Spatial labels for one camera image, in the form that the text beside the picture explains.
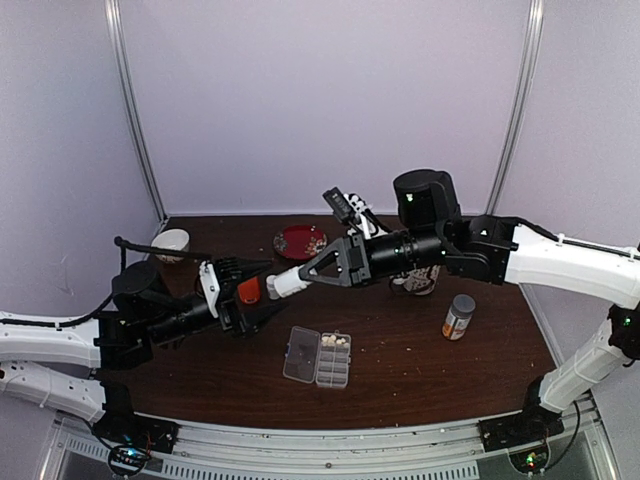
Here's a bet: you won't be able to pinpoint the orange pill bottle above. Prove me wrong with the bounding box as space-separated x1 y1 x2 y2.
237 277 261 305

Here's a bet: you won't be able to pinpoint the red floral plate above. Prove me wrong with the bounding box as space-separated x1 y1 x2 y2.
272 225 328 261

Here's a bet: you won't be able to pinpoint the left round circuit board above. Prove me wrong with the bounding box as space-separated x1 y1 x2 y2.
107 445 150 476

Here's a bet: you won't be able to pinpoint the small white pill bottle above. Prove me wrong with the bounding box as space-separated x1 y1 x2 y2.
265 275 280 300
275 266 309 298

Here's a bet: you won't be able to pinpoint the right round circuit board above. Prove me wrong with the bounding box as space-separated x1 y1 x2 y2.
509 446 550 475

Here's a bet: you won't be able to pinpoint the amber bottle grey cap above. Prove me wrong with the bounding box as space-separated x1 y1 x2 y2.
441 294 476 341

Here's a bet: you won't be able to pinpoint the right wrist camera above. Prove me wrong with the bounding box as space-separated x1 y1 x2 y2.
322 187 391 239

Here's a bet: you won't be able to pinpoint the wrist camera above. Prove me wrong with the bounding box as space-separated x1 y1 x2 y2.
199 261 221 319
322 187 391 239

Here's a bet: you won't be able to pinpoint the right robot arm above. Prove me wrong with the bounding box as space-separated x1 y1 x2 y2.
297 169 639 442

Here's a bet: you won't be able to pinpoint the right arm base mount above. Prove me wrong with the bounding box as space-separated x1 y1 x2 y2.
478 376 564 452

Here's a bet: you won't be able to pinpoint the front aluminium rail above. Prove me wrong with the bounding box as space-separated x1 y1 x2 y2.
35 395 622 479

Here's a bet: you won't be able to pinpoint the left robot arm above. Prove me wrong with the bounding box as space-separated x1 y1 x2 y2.
1 257 282 444

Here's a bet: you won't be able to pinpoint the left aluminium frame post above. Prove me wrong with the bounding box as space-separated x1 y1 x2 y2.
104 0 168 223

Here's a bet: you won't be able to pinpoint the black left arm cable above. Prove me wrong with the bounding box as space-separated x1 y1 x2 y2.
0 236 214 329

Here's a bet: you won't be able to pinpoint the white pills in organizer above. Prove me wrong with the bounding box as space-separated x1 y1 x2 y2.
321 335 350 348

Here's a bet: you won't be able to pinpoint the right aluminium frame post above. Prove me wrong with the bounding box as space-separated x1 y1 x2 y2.
485 0 545 215

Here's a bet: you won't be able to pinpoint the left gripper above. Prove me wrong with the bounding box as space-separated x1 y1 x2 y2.
145 256 291 347

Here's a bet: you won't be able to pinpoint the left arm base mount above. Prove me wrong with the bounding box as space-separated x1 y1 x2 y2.
91 382 179 454

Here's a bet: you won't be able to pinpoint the clear plastic pill organizer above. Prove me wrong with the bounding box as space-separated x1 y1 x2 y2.
282 326 352 389

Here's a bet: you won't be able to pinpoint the white floral mug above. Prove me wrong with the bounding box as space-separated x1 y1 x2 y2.
389 265 441 296

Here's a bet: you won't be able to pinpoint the round circuit board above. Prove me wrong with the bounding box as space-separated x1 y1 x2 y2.
107 445 150 476
509 446 550 475

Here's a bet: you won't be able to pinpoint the white ceramic bowl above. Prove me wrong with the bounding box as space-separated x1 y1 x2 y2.
151 229 190 264

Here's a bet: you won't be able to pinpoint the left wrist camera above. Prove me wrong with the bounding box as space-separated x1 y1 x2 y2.
199 261 221 319

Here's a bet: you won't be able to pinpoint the aluminium frame post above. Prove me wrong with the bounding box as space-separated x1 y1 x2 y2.
104 0 168 223
485 0 545 215

